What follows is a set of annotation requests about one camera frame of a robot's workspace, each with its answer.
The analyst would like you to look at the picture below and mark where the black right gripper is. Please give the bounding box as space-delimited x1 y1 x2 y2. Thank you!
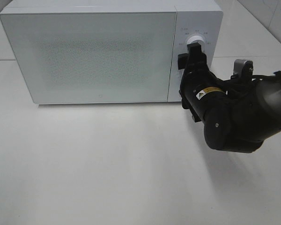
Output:
177 43 227 122

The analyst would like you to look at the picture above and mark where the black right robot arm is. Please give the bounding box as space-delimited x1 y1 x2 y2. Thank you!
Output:
178 43 281 153

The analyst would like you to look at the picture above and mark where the white upper microwave knob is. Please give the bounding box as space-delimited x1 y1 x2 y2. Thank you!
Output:
186 34 206 47

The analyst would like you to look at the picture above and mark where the white microwave oven body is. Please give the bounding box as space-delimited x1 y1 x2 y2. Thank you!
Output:
0 0 223 102

